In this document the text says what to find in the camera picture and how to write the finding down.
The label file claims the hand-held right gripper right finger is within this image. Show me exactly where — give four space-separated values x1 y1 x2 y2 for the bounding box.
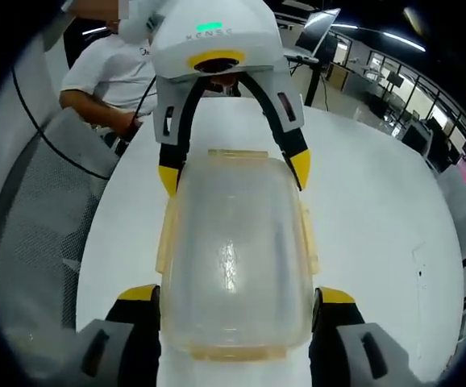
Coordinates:
308 286 399 387

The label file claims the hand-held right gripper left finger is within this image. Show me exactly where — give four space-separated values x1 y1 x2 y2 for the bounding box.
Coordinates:
80 284 162 387

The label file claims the clear plastic buckle container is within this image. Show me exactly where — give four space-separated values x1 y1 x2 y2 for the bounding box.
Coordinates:
154 148 322 362

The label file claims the black laptop stand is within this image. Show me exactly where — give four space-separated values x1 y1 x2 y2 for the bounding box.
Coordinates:
287 56 333 110

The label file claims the person's white shirt torso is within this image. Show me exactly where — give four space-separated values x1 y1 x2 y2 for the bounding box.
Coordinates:
60 7 161 122

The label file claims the white chest-worn device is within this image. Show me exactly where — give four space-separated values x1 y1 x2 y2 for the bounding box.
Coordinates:
119 0 166 42

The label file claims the open silver laptop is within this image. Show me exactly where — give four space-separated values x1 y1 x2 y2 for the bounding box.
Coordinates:
285 7 342 62

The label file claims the grey mesh office chair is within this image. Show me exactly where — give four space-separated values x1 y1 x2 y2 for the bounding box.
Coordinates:
0 107 122 335

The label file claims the black cable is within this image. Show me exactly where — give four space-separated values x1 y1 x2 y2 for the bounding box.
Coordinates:
11 66 111 181

